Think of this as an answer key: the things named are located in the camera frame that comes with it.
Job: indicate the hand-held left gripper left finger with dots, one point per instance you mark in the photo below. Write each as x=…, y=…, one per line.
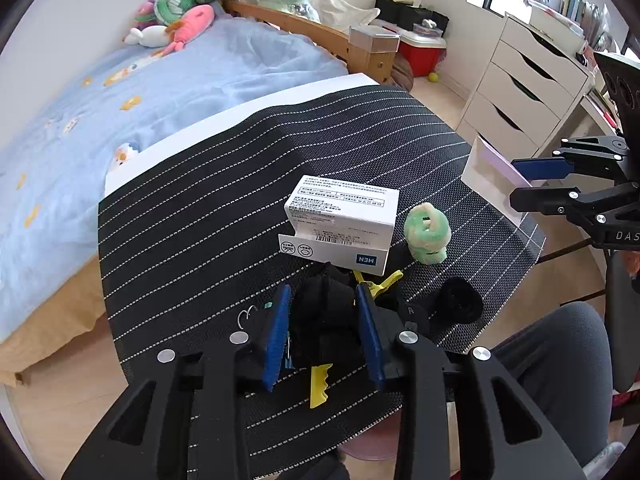
x=277, y=335

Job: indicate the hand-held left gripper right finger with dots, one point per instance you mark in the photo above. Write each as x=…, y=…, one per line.
x=370, y=335

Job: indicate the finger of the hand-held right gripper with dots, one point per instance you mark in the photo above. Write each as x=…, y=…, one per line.
x=540, y=168
x=545, y=201

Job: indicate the black cloth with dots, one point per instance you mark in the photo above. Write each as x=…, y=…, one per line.
x=322, y=320

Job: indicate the yellow hair clip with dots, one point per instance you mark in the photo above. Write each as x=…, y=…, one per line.
x=320, y=385

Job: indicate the white drawer unit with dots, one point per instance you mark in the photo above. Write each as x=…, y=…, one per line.
x=520, y=85

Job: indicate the black hair scrunchie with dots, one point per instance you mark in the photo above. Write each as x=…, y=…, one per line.
x=457, y=300

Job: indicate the mauve round stool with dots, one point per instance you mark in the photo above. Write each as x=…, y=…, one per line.
x=372, y=445

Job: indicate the green plush toy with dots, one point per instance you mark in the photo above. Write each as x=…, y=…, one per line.
x=425, y=235

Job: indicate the white cardboard box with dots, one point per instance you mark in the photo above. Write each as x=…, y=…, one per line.
x=345, y=210

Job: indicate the person's leg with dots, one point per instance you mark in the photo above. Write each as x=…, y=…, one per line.
x=555, y=360

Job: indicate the black striped mat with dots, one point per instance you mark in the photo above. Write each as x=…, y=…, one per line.
x=200, y=210

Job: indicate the row of books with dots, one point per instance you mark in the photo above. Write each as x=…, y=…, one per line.
x=570, y=10

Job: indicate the red cooler box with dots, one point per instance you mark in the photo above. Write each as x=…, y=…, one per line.
x=417, y=57

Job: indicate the red fabric item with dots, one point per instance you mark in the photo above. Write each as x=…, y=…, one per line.
x=627, y=401

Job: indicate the brown round bag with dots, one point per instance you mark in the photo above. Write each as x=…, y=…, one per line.
x=402, y=72

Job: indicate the black storage box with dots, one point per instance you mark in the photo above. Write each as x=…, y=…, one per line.
x=432, y=16
x=392, y=12

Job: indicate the grey cardboard box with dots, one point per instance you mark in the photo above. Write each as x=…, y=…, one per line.
x=372, y=39

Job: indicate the white printed cloth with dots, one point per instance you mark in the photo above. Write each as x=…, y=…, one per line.
x=602, y=462

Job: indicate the beige bed base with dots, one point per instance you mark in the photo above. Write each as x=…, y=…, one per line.
x=45, y=340

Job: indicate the clear plastic bag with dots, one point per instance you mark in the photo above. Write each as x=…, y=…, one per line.
x=345, y=10

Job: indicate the bed with blue cover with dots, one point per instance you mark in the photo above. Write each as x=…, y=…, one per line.
x=150, y=85

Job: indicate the white plush toy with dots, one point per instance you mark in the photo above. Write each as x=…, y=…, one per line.
x=147, y=36

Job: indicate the pink fish plush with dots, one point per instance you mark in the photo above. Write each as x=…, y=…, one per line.
x=192, y=20

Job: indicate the green striped plush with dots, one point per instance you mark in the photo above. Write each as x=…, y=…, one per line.
x=175, y=7

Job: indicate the pink purple plush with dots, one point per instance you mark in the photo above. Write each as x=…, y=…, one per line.
x=145, y=10

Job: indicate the wooden bed frame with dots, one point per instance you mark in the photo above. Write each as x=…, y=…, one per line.
x=320, y=35

